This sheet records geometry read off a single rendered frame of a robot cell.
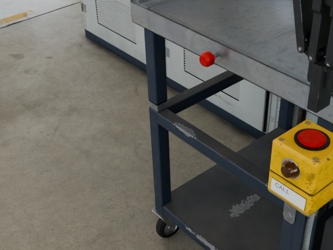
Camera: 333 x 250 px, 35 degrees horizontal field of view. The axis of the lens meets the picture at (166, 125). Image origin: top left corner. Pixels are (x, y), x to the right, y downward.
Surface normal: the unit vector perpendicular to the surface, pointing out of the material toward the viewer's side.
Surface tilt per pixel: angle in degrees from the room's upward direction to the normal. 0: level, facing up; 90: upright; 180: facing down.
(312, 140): 0
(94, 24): 90
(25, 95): 0
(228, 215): 0
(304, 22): 76
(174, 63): 90
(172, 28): 90
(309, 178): 91
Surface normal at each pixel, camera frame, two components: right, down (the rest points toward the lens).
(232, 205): -0.04, -0.81
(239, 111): -0.77, 0.40
